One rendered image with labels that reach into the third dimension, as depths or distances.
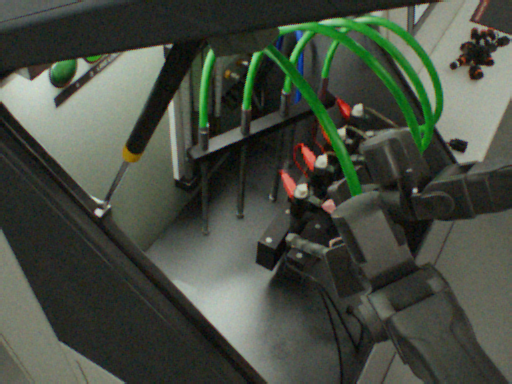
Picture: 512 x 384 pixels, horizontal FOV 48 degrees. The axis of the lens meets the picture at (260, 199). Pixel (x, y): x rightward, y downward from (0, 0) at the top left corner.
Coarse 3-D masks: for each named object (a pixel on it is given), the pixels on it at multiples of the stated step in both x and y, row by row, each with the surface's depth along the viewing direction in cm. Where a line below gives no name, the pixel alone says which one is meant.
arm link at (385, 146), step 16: (368, 144) 79; (384, 144) 78; (400, 144) 77; (368, 160) 80; (384, 160) 78; (400, 160) 78; (416, 160) 78; (384, 176) 79; (400, 176) 78; (416, 176) 77; (432, 176) 81; (416, 192) 77; (432, 192) 74; (448, 192) 74; (416, 208) 77; (432, 208) 74; (448, 208) 73
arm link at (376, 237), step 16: (368, 192) 62; (336, 208) 62; (352, 208) 59; (368, 208) 57; (384, 208) 59; (336, 224) 60; (352, 224) 57; (368, 224) 57; (384, 224) 57; (352, 240) 59; (368, 240) 57; (384, 240) 57; (400, 240) 60; (352, 256) 61; (368, 256) 57; (384, 256) 57; (400, 256) 57; (368, 272) 57; (384, 272) 58; (400, 272) 58; (368, 304) 56; (368, 320) 54; (384, 336) 54
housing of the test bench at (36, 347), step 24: (0, 240) 85; (0, 264) 95; (0, 288) 106; (24, 288) 97; (0, 312) 121; (24, 312) 110; (0, 336) 140; (24, 336) 125; (48, 336) 113; (24, 360) 146; (48, 360) 130
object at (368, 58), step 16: (288, 32) 86; (320, 32) 83; (336, 32) 82; (352, 48) 82; (256, 64) 94; (368, 64) 82; (384, 80) 82; (400, 96) 83; (416, 128) 86; (416, 144) 88
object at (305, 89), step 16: (272, 48) 71; (208, 64) 86; (288, 64) 69; (208, 80) 90; (304, 80) 69; (304, 96) 69; (320, 112) 68; (208, 128) 100; (336, 128) 69; (336, 144) 68; (352, 176) 69; (352, 192) 70
